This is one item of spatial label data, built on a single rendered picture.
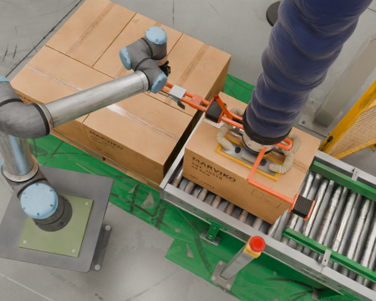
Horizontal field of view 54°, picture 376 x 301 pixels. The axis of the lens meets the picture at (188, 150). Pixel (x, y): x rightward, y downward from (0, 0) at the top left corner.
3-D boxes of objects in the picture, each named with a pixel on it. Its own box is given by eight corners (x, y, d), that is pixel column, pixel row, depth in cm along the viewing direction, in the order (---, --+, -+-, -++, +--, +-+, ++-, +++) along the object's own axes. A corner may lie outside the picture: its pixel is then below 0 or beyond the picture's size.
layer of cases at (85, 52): (224, 87, 304) (231, 54, 268) (163, 187, 264) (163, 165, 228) (101, 30, 324) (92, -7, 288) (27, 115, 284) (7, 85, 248)
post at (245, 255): (231, 272, 255) (265, 242, 165) (227, 281, 252) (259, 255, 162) (222, 267, 256) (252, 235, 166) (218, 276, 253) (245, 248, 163)
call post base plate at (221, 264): (239, 270, 256) (239, 269, 254) (229, 290, 250) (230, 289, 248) (219, 259, 258) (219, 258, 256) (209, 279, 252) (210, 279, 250)
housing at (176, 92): (186, 94, 191) (187, 89, 187) (180, 104, 188) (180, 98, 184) (174, 88, 192) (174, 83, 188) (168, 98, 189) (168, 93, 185)
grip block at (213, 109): (226, 110, 188) (228, 104, 183) (218, 125, 184) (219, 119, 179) (212, 103, 189) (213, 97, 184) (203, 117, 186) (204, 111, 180)
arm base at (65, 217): (69, 232, 185) (65, 228, 176) (30, 231, 184) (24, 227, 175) (74, 195, 192) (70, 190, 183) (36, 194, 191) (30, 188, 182)
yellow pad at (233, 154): (283, 166, 187) (286, 162, 183) (276, 182, 183) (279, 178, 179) (222, 137, 193) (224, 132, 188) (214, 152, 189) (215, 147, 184)
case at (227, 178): (298, 169, 230) (321, 140, 194) (272, 224, 214) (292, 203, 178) (212, 126, 241) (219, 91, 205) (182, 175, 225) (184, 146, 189)
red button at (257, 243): (265, 242, 165) (268, 240, 161) (259, 256, 162) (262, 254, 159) (251, 234, 166) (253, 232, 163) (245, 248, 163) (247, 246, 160)
